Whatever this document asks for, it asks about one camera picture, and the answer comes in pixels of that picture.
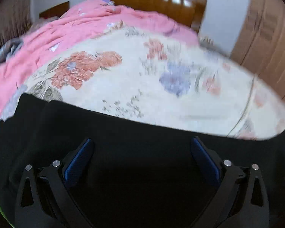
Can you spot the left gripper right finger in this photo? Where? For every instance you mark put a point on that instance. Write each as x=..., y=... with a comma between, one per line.
x=227, y=195

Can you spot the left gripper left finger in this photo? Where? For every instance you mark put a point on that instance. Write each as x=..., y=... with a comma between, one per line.
x=43, y=198

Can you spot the black pants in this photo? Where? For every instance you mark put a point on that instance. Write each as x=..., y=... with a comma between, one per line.
x=138, y=175

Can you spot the pink quilt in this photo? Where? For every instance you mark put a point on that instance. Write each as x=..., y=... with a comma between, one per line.
x=85, y=20

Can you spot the floral cream bed sheet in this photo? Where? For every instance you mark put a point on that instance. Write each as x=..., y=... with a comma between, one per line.
x=143, y=76

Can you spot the light wooden wardrobe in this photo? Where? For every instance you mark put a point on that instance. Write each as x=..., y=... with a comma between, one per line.
x=260, y=46

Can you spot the red patterned curtain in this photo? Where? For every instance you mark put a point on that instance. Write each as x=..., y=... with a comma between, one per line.
x=15, y=19

